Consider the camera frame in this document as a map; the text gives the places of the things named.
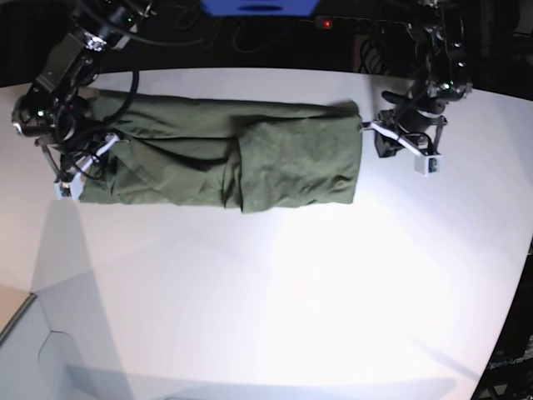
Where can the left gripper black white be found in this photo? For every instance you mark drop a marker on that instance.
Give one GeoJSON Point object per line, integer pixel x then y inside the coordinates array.
{"type": "Point", "coordinates": [417, 132]}

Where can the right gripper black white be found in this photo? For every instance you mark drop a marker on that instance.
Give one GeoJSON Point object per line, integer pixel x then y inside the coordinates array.
{"type": "Point", "coordinates": [72, 168]}

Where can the olive green t-shirt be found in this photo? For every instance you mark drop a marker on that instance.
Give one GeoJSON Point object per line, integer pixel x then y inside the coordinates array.
{"type": "Point", "coordinates": [253, 156]}

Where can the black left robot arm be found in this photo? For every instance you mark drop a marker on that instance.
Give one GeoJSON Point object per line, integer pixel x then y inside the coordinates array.
{"type": "Point", "coordinates": [441, 75]}

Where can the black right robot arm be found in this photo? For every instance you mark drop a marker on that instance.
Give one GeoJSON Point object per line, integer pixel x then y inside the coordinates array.
{"type": "Point", "coordinates": [53, 113]}

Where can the black power strip red light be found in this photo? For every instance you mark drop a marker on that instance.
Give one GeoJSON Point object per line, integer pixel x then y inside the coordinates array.
{"type": "Point", "coordinates": [357, 24]}

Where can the blue box at table back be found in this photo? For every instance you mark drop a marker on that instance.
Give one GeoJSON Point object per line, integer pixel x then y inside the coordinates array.
{"type": "Point", "coordinates": [261, 8]}

